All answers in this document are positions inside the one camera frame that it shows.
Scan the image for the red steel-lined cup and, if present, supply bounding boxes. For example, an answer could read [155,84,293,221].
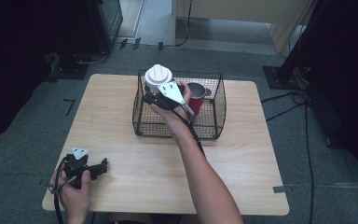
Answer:
[186,81,207,117]

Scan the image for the black wire mesh basket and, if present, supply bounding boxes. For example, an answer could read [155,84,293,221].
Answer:
[131,69,227,140]

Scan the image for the black hanging cable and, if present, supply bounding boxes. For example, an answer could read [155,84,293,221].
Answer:
[164,0,194,49]

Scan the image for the looped black floor cables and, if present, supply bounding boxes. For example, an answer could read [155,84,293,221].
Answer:
[260,89,310,123]

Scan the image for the black stand base plate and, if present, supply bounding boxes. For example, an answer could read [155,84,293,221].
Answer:
[262,64,310,91]

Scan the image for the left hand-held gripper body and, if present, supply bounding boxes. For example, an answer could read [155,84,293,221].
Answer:
[62,147,91,189]

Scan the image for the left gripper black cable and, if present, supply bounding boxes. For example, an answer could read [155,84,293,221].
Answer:
[53,155,77,224]

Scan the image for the thin black floor cable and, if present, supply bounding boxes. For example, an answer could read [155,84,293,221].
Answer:
[74,49,111,65]

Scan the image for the light wooden cabinet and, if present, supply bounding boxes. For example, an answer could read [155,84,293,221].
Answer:
[171,0,319,54]

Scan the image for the dark curtain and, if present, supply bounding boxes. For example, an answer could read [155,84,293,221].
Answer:
[287,0,358,194]
[0,0,102,147]

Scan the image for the person's right hand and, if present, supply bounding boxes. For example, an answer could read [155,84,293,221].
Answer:
[149,80,194,136]

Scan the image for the person's left hand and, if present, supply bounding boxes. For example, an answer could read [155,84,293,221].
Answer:
[49,169,92,218]

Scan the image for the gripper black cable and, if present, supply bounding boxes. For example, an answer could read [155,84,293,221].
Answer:
[53,155,77,224]
[167,106,207,158]

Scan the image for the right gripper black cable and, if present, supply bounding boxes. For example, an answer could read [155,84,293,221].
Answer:
[167,106,207,158]

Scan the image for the black equipment case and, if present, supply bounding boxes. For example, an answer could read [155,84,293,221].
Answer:
[88,0,124,54]

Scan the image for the long black floor cable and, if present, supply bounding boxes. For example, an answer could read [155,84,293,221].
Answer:
[303,102,315,224]

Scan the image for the black flat floor base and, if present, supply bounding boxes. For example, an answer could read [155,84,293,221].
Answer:
[48,59,90,80]

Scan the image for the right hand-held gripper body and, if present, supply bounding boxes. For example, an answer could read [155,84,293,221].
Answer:
[143,80,197,124]

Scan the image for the clear cup with white lid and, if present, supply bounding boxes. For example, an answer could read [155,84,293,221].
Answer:
[144,63,173,95]

